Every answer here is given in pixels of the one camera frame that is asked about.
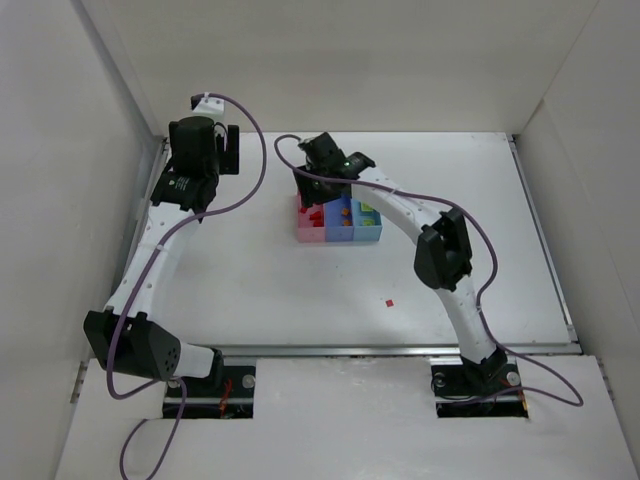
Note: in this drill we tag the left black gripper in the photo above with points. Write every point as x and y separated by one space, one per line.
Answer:
231 150

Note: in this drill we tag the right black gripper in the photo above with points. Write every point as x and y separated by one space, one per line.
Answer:
310 185

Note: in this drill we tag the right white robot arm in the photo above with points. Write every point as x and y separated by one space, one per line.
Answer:
443 253

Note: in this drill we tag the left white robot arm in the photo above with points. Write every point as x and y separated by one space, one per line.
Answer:
127 335

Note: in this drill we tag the dark blue container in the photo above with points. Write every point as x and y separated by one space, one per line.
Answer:
335 231

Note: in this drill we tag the pink container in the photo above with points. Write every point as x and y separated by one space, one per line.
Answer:
305 232

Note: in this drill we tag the light blue container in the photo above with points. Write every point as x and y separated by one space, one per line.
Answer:
362 233

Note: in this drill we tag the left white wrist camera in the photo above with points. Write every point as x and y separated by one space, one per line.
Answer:
207 106

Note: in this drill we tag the left aluminium rail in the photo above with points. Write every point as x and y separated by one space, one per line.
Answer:
145 175

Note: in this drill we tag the aluminium rail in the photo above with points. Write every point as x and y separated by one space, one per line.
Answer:
145 175
291 351
561 300

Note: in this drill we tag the right aluminium rail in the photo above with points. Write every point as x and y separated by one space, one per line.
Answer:
561 300

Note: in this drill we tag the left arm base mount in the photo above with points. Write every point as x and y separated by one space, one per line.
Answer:
232 398

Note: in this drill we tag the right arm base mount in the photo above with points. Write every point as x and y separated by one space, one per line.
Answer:
457 397

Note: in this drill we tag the front aluminium rail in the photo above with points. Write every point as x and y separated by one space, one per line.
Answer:
291 351

